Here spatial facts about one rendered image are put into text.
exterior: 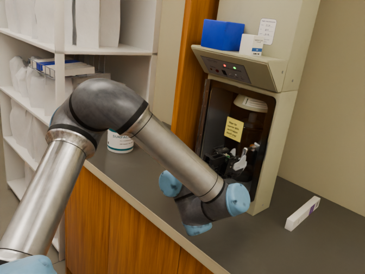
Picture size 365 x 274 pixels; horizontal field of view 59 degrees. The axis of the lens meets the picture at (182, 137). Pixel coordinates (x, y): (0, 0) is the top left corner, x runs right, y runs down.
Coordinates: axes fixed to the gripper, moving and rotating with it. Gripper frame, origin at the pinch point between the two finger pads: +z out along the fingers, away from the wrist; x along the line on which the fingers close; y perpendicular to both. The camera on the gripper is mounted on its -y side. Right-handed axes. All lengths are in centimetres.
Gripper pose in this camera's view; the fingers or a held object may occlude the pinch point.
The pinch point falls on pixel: (240, 162)
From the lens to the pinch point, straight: 114.5
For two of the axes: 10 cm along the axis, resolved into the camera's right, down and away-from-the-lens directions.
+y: 2.1, -8.7, -4.4
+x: -6.6, -4.6, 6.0
